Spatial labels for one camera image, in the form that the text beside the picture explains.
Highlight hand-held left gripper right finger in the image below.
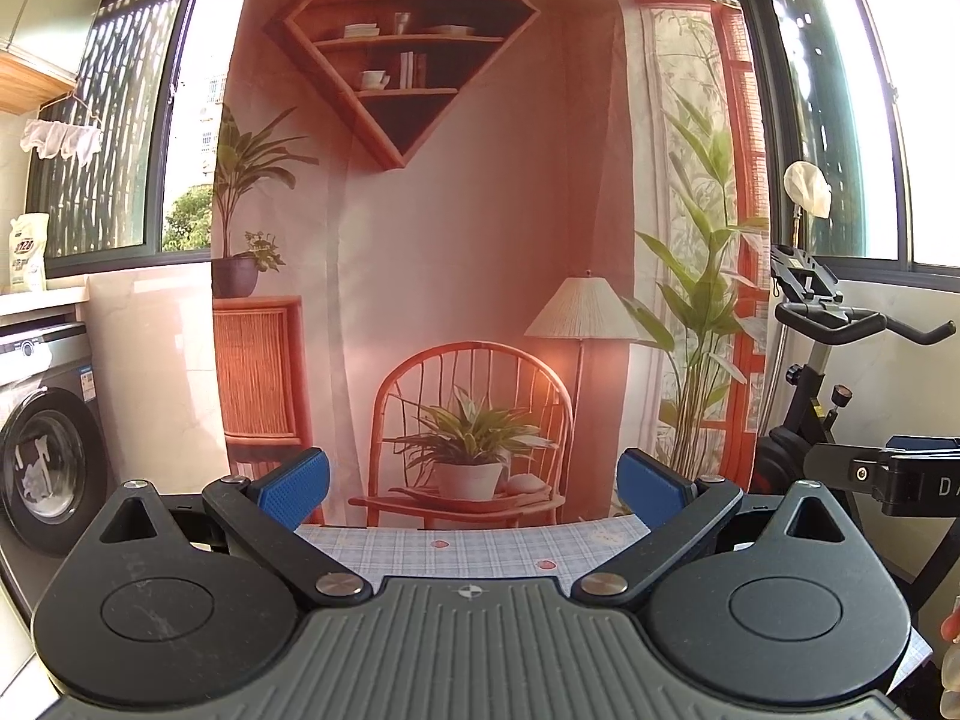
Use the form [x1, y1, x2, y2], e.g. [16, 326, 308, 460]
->
[574, 448, 850, 608]

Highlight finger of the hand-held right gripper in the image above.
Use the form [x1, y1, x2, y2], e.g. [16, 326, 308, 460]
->
[808, 435, 960, 518]

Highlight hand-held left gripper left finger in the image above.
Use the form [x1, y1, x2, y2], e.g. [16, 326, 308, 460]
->
[94, 448, 374, 610]

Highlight person's right hand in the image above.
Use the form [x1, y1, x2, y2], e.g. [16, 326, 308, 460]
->
[940, 600, 960, 718]

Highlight black exercise bike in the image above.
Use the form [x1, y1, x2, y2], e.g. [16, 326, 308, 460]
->
[752, 244, 960, 616]

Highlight blue plaid tablecloth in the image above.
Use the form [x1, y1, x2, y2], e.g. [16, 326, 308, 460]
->
[292, 514, 938, 700]

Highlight grey washing machine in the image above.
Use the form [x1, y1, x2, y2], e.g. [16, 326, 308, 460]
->
[0, 322, 102, 616]

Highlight white cloth on pole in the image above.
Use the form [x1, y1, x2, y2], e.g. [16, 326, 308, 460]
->
[763, 161, 832, 437]

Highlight printed room backdrop cloth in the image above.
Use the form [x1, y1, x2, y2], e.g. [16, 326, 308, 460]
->
[210, 0, 773, 530]

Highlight white counter slab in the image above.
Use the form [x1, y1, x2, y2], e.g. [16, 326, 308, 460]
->
[0, 283, 92, 332]

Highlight white detergent bag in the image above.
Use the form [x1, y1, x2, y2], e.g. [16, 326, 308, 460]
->
[9, 212, 50, 293]

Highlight white hanging cloths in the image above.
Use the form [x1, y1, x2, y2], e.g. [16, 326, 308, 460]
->
[21, 117, 104, 163]

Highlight dark window frame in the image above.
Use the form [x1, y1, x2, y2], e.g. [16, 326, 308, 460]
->
[750, 0, 960, 292]
[41, 0, 252, 277]

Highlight wooden wall shelf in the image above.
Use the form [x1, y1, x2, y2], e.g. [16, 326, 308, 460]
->
[0, 51, 80, 116]

